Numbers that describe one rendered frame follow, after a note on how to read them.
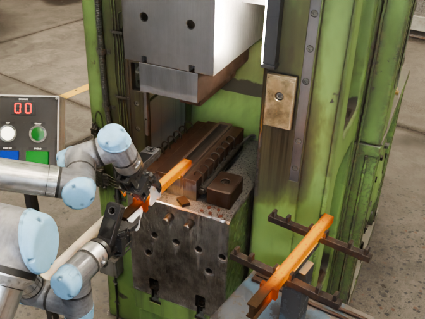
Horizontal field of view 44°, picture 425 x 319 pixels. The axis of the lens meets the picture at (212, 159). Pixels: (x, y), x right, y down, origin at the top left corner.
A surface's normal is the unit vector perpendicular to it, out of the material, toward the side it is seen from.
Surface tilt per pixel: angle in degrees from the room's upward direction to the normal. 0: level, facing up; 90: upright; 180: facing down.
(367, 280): 0
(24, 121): 60
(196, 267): 90
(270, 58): 90
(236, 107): 90
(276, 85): 90
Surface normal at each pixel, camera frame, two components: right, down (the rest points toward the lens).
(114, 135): -0.18, -0.53
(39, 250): 0.98, 0.05
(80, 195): 0.18, 0.51
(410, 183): 0.03, -0.86
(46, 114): 0.02, 0.01
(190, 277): -0.42, 0.46
